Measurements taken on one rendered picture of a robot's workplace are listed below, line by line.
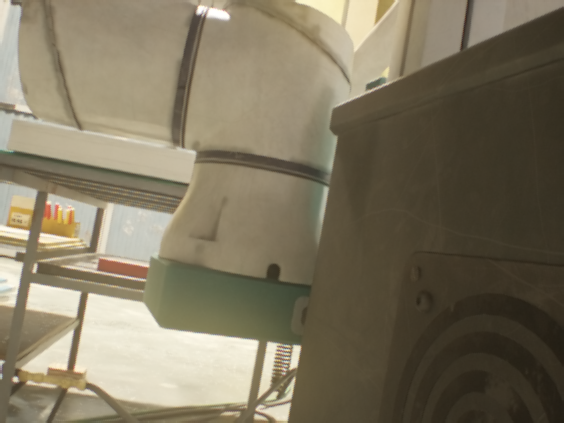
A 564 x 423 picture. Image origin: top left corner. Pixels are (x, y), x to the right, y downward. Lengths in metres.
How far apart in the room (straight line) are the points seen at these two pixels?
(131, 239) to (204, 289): 7.35
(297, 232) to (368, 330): 0.28
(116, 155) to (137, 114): 0.77
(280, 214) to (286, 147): 0.07
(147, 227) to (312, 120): 7.30
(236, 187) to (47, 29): 0.23
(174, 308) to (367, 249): 0.27
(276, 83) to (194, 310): 0.23
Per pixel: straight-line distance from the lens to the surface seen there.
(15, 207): 2.69
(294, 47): 0.57
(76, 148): 1.37
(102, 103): 0.58
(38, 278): 1.75
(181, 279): 0.51
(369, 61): 1.37
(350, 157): 0.32
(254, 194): 0.53
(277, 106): 0.55
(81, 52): 0.57
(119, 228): 7.89
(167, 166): 1.33
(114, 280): 1.73
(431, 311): 0.22
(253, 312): 0.53
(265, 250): 0.52
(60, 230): 2.61
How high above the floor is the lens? 0.75
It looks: 3 degrees up
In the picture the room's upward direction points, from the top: 10 degrees clockwise
